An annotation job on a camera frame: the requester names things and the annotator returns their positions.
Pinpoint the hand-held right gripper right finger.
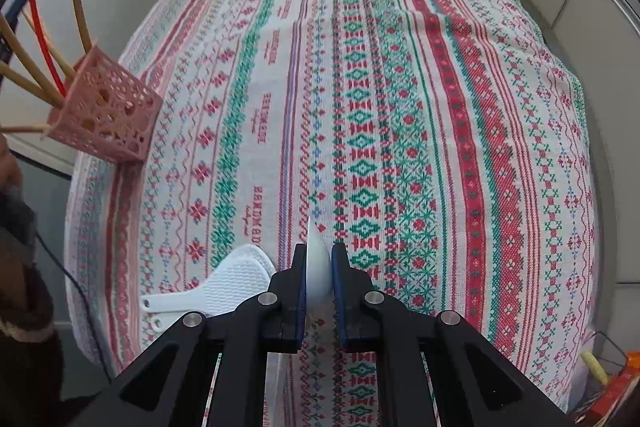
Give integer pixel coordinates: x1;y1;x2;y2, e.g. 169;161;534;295
331;243;576;427

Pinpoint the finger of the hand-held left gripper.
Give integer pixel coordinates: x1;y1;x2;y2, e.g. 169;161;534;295
0;0;47;60

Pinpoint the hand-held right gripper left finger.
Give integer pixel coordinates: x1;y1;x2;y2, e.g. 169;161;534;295
67;243;308;427

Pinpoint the white plastic spoon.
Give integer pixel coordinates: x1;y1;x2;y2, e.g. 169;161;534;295
306;217;333;313

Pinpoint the red plastic spork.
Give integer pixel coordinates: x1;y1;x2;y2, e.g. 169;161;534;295
27;0;68;98

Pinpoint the pink perforated utensil basket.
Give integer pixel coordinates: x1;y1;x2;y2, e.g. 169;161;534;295
46;46;163;164

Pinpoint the person's left forearm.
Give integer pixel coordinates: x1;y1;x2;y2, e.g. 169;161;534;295
0;187;66;413

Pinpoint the person's left hand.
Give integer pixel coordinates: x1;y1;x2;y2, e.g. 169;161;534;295
0;134;23;202

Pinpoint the white rice paddle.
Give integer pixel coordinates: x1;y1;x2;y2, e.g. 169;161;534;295
140;252;273;318
149;244;275;333

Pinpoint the patterned tablecloth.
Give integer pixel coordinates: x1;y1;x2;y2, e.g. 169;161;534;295
64;0;598;427

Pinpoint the corn cob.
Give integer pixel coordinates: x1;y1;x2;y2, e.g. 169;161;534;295
582;351;608;385

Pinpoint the red cardboard box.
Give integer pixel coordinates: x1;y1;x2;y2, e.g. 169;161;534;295
575;352;640;423

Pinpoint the black cable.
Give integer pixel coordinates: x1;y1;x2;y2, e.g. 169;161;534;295
34;229;113;383

